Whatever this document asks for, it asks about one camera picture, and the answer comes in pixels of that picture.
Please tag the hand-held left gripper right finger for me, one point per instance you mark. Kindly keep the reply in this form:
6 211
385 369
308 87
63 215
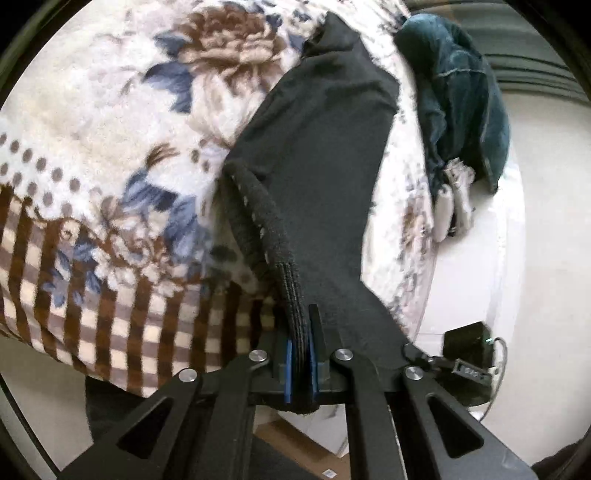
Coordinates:
316 369

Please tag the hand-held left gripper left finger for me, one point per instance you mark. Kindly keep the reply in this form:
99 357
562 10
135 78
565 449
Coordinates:
288 369

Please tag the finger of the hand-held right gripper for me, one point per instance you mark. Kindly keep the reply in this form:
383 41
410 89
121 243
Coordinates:
415 353

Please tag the dark striped sweater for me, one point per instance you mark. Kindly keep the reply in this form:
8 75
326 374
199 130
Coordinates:
323 138

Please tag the white headboard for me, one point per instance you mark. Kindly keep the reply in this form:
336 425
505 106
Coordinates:
485 263

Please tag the white rolled cloth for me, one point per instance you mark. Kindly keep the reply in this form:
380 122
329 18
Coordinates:
443 212

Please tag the teal pillow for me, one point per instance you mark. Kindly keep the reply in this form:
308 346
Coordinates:
495 134

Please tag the dark teal garment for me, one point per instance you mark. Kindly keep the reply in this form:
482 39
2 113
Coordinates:
438 83

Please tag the wide grey-blue curtain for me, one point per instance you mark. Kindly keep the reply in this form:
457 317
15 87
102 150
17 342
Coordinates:
535 69

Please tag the floral bed blanket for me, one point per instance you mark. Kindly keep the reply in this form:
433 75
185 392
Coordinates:
92 115

